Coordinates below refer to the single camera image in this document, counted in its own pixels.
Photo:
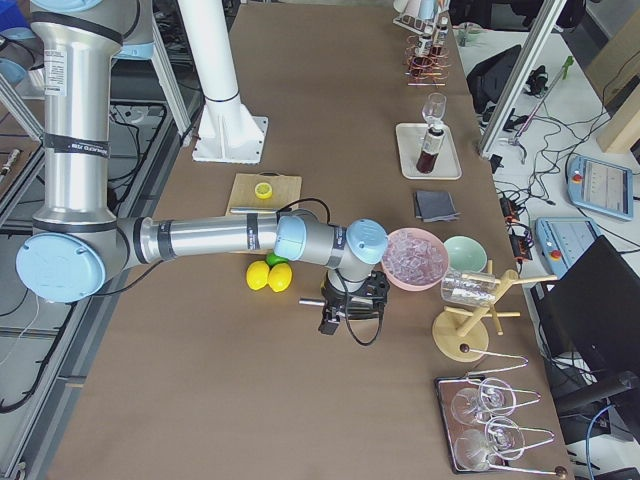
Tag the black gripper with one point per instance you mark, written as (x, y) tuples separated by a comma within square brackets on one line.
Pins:
[(334, 296)]

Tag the tea bottle taken out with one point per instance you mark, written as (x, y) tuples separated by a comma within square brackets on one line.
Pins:
[(430, 149)]

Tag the copper wire bottle basket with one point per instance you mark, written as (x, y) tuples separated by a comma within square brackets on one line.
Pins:
[(422, 72)]

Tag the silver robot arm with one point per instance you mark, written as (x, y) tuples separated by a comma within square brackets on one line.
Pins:
[(80, 241)]

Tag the tea bottle front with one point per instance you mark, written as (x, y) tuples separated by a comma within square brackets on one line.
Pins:
[(424, 46)]

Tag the tea bottle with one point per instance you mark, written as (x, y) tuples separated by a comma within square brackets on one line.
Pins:
[(424, 46), (440, 34)]

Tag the tea bottle back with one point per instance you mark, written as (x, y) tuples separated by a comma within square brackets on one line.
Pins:
[(440, 34)]

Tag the steel ice scoop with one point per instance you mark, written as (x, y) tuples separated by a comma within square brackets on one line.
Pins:
[(311, 302)]

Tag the green lime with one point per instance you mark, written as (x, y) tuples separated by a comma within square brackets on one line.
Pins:
[(272, 259)]

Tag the whole yellow lemon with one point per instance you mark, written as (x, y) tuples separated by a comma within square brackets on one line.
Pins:
[(257, 275)]

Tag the pink bowl with ice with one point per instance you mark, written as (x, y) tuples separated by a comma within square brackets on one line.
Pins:
[(415, 259)]

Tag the wooden cup tree stand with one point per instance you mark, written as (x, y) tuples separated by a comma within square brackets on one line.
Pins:
[(458, 331)]

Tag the bamboo cutting board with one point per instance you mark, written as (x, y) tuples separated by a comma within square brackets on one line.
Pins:
[(286, 189)]

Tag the yellow lemon half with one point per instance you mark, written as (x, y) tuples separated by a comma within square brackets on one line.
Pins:
[(263, 190)]

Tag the mint green bowl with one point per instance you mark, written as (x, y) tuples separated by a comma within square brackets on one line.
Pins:
[(465, 254)]

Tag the clear glass mug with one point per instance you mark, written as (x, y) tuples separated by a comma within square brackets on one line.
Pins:
[(468, 288)]

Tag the dark grey folded cloth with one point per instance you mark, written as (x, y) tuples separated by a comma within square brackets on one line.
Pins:
[(432, 206)]

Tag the upper hanging wine glass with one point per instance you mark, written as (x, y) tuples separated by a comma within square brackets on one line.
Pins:
[(483, 400)]

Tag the hanging wine glass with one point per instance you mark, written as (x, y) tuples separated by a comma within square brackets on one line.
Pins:
[(483, 400), (500, 441)]

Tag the black glass rack tray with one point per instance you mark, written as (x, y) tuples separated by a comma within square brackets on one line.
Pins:
[(534, 437)]

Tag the white serving tray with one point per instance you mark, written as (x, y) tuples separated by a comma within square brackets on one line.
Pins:
[(409, 137)]

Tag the lower hanging wine glass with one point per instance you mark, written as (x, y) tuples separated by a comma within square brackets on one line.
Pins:
[(500, 441)]

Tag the wine glass on tray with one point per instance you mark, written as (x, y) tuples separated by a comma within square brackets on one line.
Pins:
[(434, 108)]

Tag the near teach pendant tablet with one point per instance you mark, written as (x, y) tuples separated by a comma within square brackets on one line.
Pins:
[(563, 240)]

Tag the teach pendant tablet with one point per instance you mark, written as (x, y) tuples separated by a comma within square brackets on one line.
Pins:
[(563, 240), (601, 186)]

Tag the black monitor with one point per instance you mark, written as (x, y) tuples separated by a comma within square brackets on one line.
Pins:
[(594, 310)]

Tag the far teach pendant tablet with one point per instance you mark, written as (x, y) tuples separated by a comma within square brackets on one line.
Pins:
[(601, 186)]

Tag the white cup rack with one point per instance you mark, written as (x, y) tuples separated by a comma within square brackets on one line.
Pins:
[(416, 15)]

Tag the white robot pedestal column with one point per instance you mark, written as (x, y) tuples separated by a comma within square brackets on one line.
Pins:
[(227, 132)]

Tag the aluminium frame post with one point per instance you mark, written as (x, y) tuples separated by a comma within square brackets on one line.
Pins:
[(533, 45)]

